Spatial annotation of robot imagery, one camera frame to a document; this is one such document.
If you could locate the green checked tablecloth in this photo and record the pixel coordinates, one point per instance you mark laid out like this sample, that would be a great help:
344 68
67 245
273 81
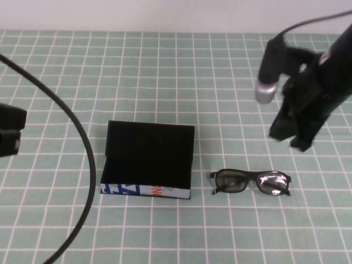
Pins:
192 233

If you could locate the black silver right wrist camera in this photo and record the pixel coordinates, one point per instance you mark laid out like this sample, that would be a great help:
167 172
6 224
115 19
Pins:
268 66

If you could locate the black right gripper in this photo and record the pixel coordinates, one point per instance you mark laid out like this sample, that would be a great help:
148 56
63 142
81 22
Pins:
305 93

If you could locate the black printed glasses case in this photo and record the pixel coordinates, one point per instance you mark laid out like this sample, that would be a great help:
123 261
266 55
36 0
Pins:
148 154

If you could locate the black framed glasses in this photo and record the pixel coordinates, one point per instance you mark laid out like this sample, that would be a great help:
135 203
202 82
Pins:
228 182

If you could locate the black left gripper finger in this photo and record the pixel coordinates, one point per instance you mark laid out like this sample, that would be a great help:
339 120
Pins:
12 116
9 143

